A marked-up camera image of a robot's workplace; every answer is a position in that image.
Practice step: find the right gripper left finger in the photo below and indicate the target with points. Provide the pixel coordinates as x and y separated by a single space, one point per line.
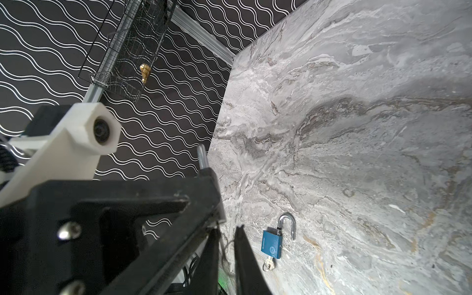
205 279

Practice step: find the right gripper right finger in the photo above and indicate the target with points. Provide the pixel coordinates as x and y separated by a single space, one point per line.
249 279

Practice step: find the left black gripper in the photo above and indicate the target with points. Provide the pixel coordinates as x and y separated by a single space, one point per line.
106 237

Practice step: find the silver key with ring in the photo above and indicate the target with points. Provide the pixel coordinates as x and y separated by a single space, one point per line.
269 264

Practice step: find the blue padlock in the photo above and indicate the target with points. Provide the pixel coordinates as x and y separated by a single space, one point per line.
272 240

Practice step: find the black padlock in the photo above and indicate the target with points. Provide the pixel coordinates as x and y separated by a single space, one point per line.
202 157

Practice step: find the brass bell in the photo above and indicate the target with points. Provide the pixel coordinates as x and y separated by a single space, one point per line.
145 70

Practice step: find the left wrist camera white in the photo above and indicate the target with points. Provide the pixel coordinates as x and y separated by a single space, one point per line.
60 143

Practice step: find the black wire basket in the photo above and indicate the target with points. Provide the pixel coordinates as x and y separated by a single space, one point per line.
129 35

